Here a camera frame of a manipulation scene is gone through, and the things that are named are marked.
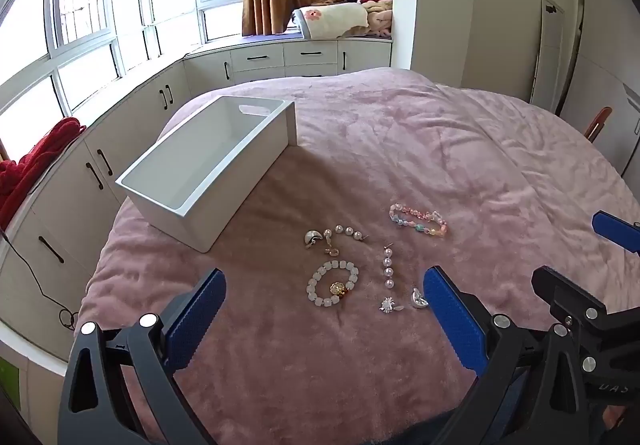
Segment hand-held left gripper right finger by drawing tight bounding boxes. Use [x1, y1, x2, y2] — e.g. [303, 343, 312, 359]
[422, 266, 597, 445]

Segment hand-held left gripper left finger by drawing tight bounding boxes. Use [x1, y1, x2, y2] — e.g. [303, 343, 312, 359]
[57, 267, 228, 445]

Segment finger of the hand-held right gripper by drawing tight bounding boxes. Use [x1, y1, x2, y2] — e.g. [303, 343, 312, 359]
[531, 266, 640, 363]
[591, 210, 640, 256]

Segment straight pearl drop earring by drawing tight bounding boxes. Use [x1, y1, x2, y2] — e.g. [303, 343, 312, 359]
[381, 242, 397, 292]

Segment pastel bead bracelet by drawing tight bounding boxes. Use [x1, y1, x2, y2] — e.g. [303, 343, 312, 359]
[389, 203, 448, 238]

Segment white bead bracelet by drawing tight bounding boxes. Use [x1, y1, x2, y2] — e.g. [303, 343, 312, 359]
[306, 260, 362, 309]

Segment curved pearl string earring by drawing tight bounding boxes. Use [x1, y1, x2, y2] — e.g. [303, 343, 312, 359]
[323, 224, 370, 244]

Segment white plastic storage box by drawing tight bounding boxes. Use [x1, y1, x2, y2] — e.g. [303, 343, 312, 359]
[115, 95, 297, 254]

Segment wooden chair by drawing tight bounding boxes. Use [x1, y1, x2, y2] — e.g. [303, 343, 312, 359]
[582, 106, 614, 144]

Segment pink fleece blanket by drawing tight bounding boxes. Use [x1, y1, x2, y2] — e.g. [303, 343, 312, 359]
[75, 67, 640, 445]

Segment white wardrobe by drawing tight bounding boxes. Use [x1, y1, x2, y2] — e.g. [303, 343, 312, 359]
[560, 0, 640, 176]

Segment white leaning board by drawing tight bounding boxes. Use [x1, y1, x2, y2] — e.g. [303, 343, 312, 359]
[529, 0, 566, 114]

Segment green panel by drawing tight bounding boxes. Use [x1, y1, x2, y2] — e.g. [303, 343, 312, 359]
[0, 357, 21, 409]

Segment white window cabinet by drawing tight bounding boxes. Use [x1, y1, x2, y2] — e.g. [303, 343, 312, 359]
[0, 37, 393, 376]

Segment red blanket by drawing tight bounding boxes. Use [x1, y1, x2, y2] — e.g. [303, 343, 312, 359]
[0, 117, 87, 231]

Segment purple window seat cushion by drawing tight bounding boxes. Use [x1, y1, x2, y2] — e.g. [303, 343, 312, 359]
[242, 31, 393, 44]

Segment peach fleece blanket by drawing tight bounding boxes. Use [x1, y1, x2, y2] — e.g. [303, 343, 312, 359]
[366, 0, 394, 38]

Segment cream floral pillow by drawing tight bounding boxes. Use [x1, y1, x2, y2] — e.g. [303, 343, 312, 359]
[291, 2, 371, 40]

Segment white framed window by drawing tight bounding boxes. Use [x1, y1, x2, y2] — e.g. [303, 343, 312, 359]
[0, 0, 251, 160]

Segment black cable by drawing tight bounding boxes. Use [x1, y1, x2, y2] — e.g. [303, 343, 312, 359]
[0, 229, 79, 332]

